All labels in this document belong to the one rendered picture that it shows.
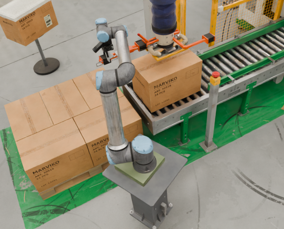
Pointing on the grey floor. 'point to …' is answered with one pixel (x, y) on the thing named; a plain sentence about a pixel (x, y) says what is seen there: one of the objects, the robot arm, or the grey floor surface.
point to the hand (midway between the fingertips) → (106, 58)
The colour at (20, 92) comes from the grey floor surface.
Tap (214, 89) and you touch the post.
